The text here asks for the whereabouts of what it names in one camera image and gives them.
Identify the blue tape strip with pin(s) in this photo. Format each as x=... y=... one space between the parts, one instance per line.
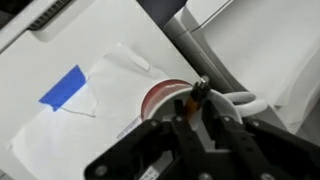
x=65 y=88

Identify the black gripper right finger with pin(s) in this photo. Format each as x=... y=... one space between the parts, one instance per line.
x=253 y=150

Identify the black and orange pen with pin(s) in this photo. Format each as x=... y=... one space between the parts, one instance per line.
x=196 y=95

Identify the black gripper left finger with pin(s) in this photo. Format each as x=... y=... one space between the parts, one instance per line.
x=186 y=150

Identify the white paper sheet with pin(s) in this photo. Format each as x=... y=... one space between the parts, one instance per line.
x=83 y=140

